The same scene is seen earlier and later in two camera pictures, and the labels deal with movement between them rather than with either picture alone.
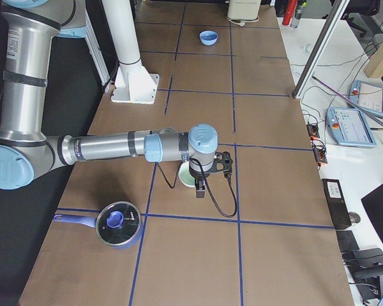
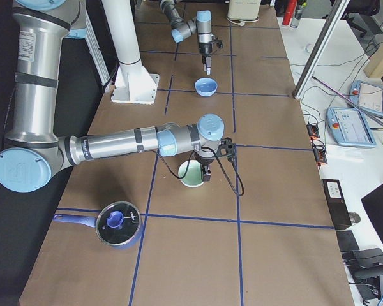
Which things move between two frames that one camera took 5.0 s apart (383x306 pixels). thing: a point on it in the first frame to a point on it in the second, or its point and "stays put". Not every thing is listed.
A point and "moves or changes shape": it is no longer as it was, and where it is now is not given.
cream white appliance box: x=244 y=9 stays put
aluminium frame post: x=325 y=37 stays put
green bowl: x=185 y=174 stays put
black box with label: x=338 y=203 stays put
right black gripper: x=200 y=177 to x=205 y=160
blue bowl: x=208 y=37 moves or changes shape
